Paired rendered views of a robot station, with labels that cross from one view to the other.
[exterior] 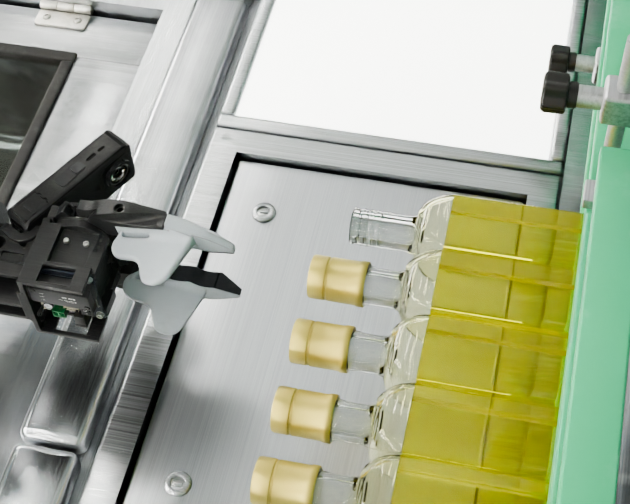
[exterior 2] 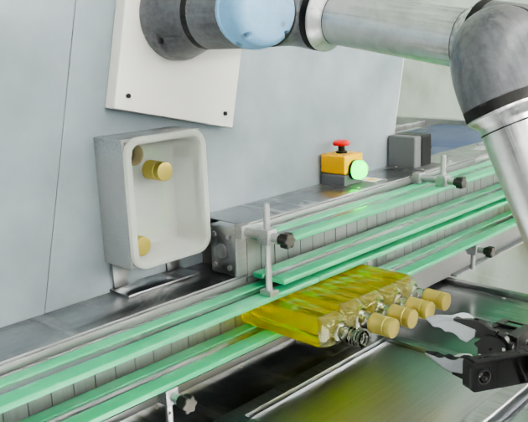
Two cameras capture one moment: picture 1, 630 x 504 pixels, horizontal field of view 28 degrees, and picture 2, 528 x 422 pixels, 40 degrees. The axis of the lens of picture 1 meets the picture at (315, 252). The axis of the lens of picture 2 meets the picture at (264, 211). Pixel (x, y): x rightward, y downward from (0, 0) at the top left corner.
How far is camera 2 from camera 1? 171 cm
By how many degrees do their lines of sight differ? 109
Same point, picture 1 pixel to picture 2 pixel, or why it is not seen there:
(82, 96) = not seen: outside the picture
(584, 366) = (342, 219)
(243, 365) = (430, 407)
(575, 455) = (359, 213)
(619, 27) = (188, 327)
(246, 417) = (437, 393)
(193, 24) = not seen: outside the picture
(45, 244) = (517, 331)
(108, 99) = not seen: outside the picture
